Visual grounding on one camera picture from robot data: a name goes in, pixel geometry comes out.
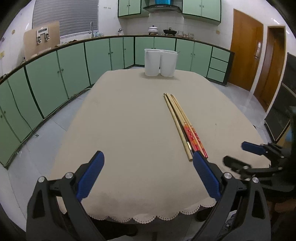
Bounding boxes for green lower kitchen cabinets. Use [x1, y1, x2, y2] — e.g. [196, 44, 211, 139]
[0, 35, 232, 168]

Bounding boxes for range hood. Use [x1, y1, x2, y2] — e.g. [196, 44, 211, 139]
[143, 0, 182, 13]

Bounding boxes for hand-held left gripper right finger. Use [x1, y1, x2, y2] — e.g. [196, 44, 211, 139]
[190, 151, 271, 241]

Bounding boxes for green upper kitchen cabinet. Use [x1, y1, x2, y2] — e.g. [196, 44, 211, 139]
[182, 0, 221, 23]
[118, 0, 149, 17]

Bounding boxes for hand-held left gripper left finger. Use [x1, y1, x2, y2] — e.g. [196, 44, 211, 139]
[26, 151, 105, 241]

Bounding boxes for grey window blind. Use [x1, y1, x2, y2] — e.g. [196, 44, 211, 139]
[32, 0, 100, 39]

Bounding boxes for brown cardboard board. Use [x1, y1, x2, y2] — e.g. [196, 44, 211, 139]
[23, 21, 61, 58]

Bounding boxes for closed wooden door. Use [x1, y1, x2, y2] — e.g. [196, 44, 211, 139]
[228, 9, 264, 91]

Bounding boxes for black power cable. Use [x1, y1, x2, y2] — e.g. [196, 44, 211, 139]
[6, 79, 39, 138]

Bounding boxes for white device on board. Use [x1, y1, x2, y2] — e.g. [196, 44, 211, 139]
[36, 27, 50, 44]

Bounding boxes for plain bamboo chopstick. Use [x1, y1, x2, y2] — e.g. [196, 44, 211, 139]
[163, 93, 193, 161]

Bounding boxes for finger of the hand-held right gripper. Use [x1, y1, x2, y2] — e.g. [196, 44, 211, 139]
[222, 155, 285, 180]
[241, 141, 287, 161]

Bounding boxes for beige lace-edged tablecloth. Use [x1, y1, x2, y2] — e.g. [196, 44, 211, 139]
[52, 69, 270, 224]

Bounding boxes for white utensil holder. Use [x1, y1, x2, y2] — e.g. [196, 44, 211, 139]
[144, 49, 178, 77]

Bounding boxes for wooden door in frame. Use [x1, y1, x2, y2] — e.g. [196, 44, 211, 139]
[253, 26, 287, 112]

